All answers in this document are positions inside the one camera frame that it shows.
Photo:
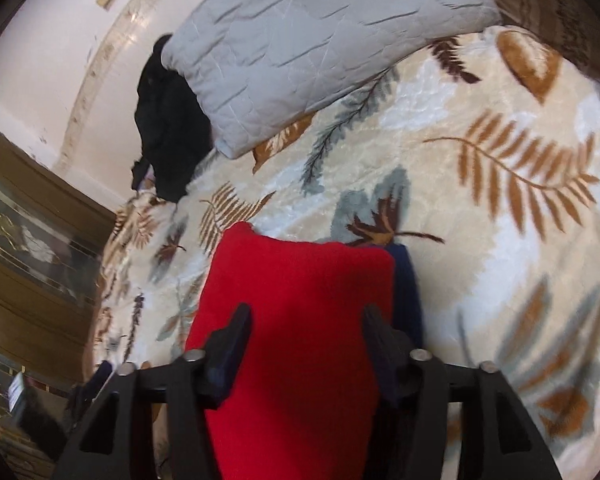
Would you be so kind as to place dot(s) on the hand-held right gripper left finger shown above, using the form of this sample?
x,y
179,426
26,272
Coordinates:
x,y
225,367

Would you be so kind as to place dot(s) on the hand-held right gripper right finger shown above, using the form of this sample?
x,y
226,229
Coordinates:
x,y
386,360

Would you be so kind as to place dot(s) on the red and blue sweater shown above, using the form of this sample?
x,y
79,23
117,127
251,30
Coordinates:
x,y
300,300

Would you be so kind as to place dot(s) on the leaf print blanket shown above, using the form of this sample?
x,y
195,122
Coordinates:
x,y
480,210

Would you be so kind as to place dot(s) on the dark box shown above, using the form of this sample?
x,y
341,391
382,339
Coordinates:
x,y
32,410

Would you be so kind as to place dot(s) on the wooden cabinet with glass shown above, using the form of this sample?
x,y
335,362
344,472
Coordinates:
x,y
25,270

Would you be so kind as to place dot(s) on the black cloth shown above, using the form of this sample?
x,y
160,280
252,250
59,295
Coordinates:
x,y
172,125

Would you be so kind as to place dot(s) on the grey quilted pillow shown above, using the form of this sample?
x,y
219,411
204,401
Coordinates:
x,y
305,45

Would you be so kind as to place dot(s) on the brown striped headboard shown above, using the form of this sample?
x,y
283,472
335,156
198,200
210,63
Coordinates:
x,y
565,0

